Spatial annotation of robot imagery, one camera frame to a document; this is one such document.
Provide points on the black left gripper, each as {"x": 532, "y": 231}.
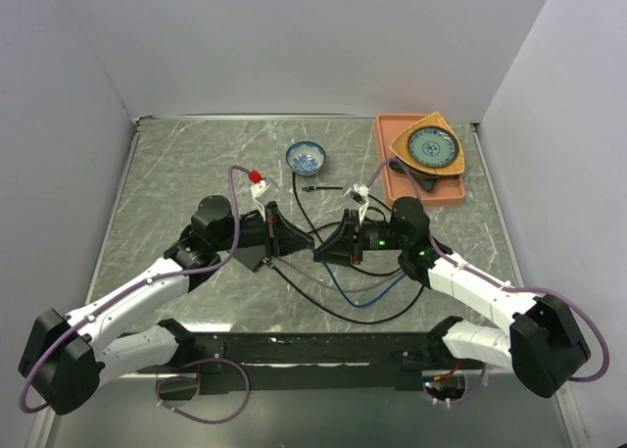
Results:
{"x": 281, "y": 237}

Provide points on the dark blue triangular plate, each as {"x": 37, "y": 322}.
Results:
{"x": 428, "y": 182}

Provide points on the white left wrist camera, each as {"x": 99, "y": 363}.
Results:
{"x": 263, "y": 190}

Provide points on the pink plastic tray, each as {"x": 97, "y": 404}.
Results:
{"x": 437, "y": 187}

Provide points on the black network switch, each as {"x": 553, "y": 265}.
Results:
{"x": 251, "y": 258}

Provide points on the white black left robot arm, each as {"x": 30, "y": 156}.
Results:
{"x": 64, "y": 358}

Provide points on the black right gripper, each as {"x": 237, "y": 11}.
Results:
{"x": 342, "y": 244}

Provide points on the blue white porcelain bowl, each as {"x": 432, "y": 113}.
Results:
{"x": 305, "y": 158}

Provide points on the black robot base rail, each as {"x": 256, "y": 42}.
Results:
{"x": 226, "y": 361}

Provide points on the teal round patterned plate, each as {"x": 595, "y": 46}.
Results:
{"x": 433, "y": 147}

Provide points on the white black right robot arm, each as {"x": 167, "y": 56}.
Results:
{"x": 532, "y": 334}

